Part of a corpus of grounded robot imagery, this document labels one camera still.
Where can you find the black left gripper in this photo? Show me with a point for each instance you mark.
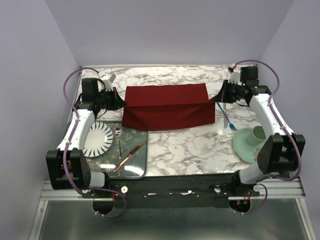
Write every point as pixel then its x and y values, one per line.
pixel 117 102

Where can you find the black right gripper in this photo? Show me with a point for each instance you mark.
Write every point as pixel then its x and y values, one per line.
pixel 223 96

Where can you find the dark red cloth napkin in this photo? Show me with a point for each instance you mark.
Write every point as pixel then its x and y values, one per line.
pixel 168 107

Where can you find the blue handled fork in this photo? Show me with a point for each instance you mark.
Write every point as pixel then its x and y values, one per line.
pixel 231 125

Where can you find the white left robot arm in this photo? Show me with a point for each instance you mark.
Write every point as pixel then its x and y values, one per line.
pixel 67 166

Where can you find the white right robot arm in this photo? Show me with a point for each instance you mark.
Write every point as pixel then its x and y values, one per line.
pixel 280 157

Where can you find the silver table knife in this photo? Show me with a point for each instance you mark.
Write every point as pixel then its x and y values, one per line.
pixel 225 120

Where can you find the silver spoon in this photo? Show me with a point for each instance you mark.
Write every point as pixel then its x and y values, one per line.
pixel 118 133

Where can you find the blue striped white plate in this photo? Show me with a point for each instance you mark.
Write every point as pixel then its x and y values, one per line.
pixel 99 139

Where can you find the rose gold knife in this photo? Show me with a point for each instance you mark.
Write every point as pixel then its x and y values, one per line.
pixel 129 155

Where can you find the light green cup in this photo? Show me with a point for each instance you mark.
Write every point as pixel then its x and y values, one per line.
pixel 256 136

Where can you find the teal floral serving tray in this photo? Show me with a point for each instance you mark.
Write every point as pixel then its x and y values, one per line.
pixel 135 167

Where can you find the light green plate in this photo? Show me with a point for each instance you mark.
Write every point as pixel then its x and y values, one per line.
pixel 246 152

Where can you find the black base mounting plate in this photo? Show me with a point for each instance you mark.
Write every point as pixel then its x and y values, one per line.
pixel 129 191

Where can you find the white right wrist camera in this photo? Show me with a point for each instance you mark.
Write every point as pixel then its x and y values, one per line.
pixel 235 75

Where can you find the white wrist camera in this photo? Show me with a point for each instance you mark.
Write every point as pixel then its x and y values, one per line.
pixel 108 80
pixel 235 75

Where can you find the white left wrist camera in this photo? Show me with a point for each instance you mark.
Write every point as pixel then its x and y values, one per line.
pixel 108 80

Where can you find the aluminium frame rail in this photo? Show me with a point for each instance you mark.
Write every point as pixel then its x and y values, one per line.
pixel 274 189

